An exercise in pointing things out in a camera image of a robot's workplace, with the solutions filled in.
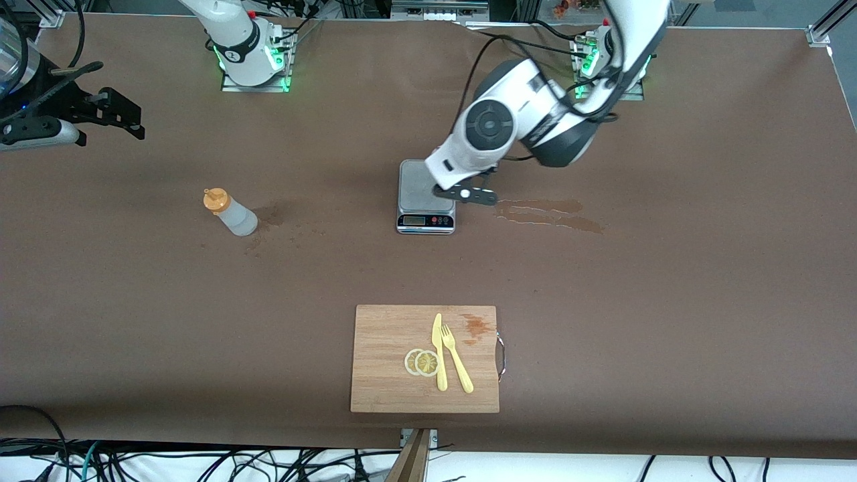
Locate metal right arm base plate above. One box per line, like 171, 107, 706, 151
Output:
220, 27, 293, 93

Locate silver digital kitchen scale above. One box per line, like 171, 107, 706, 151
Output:
396, 159, 457, 235

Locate brown liquid spill puddle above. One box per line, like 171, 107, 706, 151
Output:
494, 198, 605, 234

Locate teal floor cable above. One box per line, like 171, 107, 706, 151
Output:
79, 440, 102, 482

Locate power strip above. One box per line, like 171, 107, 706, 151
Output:
392, 0, 491, 22

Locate brown table cover sheet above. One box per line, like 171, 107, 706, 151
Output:
0, 12, 857, 460

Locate yellow plastic fork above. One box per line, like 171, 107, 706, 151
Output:
441, 324, 475, 394

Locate wooden cutting board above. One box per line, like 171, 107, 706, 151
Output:
350, 305, 500, 414

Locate aluminium frame profile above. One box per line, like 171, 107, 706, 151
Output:
37, 0, 68, 29
807, 0, 857, 48

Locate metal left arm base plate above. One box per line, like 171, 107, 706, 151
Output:
574, 33, 645, 102

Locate black floor cable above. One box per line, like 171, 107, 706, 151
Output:
0, 404, 69, 482

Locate colourful background objects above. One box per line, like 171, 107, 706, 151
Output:
552, 0, 603, 19

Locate black hanging cable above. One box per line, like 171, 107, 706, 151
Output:
70, 0, 91, 68

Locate wooden post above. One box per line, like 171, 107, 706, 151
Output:
385, 428, 433, 482

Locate yellow plastic knife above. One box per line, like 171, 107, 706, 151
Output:
431, 313, 449, 392

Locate translucent sauce bottle orange cap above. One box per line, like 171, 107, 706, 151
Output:
203, 187, 259, 237

